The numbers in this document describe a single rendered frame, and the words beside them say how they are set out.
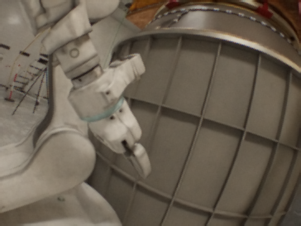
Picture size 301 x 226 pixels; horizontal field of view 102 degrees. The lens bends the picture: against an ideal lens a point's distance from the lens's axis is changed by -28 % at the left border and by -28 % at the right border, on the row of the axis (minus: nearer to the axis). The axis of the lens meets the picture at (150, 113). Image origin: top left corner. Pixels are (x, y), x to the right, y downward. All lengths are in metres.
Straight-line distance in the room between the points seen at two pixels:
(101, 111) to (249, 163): 0.68
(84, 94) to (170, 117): 0.57
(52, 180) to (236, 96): 0.72
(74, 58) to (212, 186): 0.70
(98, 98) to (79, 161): 0.23
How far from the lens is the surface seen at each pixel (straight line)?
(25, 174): 0.42
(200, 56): 0.81
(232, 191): 0.81
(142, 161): 0.31
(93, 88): 0.23
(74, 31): 0.22
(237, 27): 1.01
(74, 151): 0.41
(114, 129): 0.25
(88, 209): 0.68
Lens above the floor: 0.72
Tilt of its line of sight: 1 degrees up
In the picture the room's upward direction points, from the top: 17 degrees clockwise
